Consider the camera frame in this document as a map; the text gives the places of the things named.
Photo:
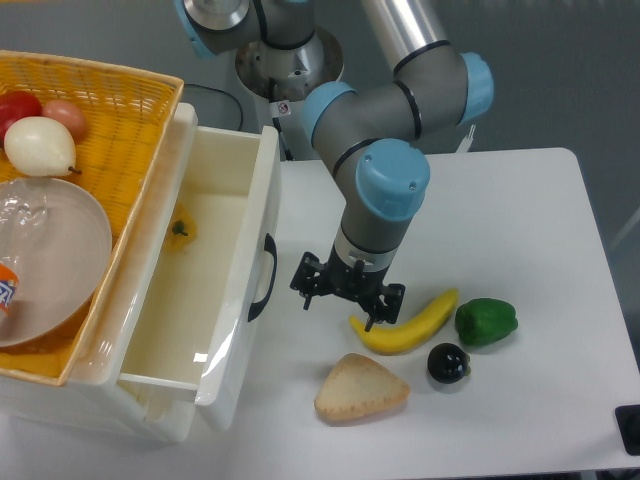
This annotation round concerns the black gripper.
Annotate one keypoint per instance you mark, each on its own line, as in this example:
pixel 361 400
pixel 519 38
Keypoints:
pixel 381 302

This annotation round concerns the white drawer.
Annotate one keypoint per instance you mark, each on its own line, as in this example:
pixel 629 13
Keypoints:
pixel 190 348

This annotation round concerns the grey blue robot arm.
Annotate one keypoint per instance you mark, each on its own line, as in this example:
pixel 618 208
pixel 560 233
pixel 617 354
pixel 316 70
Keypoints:
pixel 365 140

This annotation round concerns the white drawer cabinet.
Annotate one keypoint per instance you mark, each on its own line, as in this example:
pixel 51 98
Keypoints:
pixel 94 397

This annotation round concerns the yellow toy banana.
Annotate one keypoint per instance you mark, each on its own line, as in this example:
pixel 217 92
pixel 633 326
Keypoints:
pixel 410 335

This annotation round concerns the toy bread slice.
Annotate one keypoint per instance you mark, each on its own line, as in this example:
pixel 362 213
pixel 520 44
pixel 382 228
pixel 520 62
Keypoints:
pixel 358 387

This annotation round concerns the dark purple toy eggplant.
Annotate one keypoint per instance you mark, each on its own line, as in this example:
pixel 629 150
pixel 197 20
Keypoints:
pixel 447 363

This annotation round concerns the green toy pepper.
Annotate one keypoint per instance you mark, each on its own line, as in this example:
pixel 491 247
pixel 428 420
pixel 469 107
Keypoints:
pixel 484 321

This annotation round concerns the yellow toy pepper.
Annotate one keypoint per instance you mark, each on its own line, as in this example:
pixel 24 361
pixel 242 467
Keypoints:
pixel 181 231

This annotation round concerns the yellow wicker basket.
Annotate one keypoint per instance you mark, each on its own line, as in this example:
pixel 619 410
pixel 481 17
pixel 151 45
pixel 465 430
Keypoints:
pixel 129 111

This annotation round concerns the beige plate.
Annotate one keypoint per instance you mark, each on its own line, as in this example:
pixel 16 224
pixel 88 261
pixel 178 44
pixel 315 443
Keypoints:
pixel 66 267

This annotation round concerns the black device at edge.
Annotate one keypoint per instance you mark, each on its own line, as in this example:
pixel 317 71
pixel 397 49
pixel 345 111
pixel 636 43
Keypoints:
pixel 628 420

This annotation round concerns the pink toy peach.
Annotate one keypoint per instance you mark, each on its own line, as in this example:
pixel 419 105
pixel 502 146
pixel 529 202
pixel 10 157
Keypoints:
pixel 69 115

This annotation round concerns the clear plastic bottle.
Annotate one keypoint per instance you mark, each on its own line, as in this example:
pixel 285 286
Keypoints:
pixel 24 214

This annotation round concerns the white toy pear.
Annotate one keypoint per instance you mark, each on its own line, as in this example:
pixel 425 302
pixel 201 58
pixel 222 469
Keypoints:
pixel 41 147

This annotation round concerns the red toy apple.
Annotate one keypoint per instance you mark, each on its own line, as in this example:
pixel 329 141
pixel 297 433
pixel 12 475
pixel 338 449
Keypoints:
pixel 16 105

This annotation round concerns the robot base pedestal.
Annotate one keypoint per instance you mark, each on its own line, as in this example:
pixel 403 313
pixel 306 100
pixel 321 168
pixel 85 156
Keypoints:
pixel 280 81

